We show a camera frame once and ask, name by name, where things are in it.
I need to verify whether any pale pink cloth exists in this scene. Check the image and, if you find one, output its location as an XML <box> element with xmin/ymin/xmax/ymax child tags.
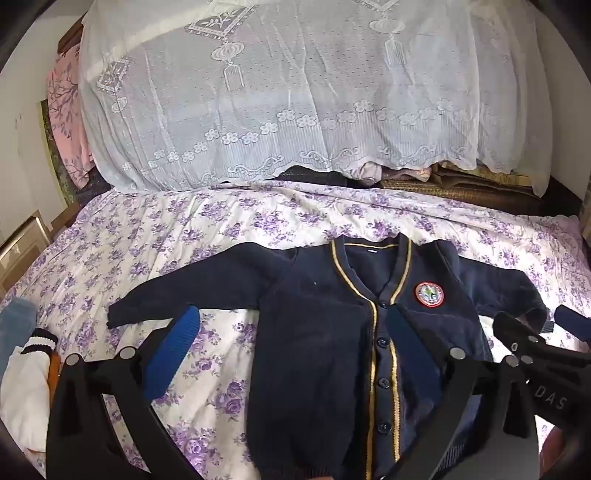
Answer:
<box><xmin>344</xmin><ymin>159</ymin><xmax>432</xmax><ymax>185</ymax></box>

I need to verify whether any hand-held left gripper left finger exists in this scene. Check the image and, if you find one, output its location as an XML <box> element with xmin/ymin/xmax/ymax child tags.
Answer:
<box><xmin>45</xmin><ymin>305</ymin><xmax>202</xmax><ymax>480</ymax></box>

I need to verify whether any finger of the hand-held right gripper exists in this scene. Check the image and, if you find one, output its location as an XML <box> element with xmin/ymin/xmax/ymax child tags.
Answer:
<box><xmin>554</xmin><ymin>304</ymin><xmax>591</xmax><ymax>343</ymax></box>
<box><xmin>492</xmin><ymin>312</ymin><xmax>548</xmax><ymax>365</ymax></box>

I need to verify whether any orange cloth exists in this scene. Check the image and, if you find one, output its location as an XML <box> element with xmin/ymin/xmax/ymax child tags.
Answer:
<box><xmin>46</xmin><ymin>353</ymin><xmax>63</xmax><ymax>402</ymax></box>

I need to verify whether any pink floral blanket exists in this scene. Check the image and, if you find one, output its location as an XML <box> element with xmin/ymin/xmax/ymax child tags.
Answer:
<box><xmin>46</xmin><ymin>44</ymin><xmax>95</xmax><ymax>190</ymax></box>

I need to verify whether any white lace cover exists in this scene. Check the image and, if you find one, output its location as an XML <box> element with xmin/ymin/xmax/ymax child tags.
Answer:
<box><xmin>76</xmin><ymin>0</ymin><xmax>557</xmax><ymax>199</ymax></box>

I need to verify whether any wooden bedside furniture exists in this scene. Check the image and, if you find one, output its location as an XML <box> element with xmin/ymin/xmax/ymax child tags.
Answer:
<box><xmin>0</xmin><ymin>203</ymin><xmax>81</xmax><ymax>296</ymax></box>

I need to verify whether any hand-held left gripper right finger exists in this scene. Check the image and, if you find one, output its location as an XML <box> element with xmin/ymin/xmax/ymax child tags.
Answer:
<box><xmin>385</xmin><ymin>307</ymin><xmax>540</xmax><ymax>480</ymax></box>

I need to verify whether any purple floral bedsheet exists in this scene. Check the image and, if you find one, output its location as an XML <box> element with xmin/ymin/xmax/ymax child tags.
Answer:
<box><xmin>0</xmin><ymin>178</ymin><xmax>591</xmax><ymax>480</ymax></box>

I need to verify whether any navy knit cardigan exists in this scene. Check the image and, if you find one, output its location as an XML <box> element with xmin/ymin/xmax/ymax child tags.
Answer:
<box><xmin>107</xmin><ymin>233</ymin><xmax>550</xmax><ymax>480</ymax></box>

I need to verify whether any blue denim garment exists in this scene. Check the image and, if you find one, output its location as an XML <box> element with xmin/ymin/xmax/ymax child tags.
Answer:
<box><xmin>0</xmin><ymin>296</ymin><xmax>38</xmax><ymax>384</ymax></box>

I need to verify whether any person's right hand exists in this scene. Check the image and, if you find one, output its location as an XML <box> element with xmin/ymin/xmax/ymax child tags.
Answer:
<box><xmin>539</xmin><ymin>434</ymin><xmax>572</xmax><ymax>480</ymax></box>

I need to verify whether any dark cloth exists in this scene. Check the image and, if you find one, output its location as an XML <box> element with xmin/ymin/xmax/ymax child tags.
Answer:
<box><xmin>217</xmin><ymin>164</ymin><xmax>384</xmax><ymax>190</ymax></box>

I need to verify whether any white garment with striped cuff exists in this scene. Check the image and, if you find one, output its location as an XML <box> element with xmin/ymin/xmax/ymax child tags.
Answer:
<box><xmin>0</xmin><ymin>330</ymin><xmax>58</xmax><ymax>455</ymax></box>

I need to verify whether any green patterned cloth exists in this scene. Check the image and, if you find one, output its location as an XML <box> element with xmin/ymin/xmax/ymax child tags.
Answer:
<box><xmin>39</xmin><ymin>99</ymin><xmax>77</xmax><ymax>206</ymax></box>

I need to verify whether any brown wooden headboard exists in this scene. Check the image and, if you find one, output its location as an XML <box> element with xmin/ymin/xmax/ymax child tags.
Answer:
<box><xmin>57</xmin><ymin>13</ymin><xmax>89</xmax><ymax>52</ymax></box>

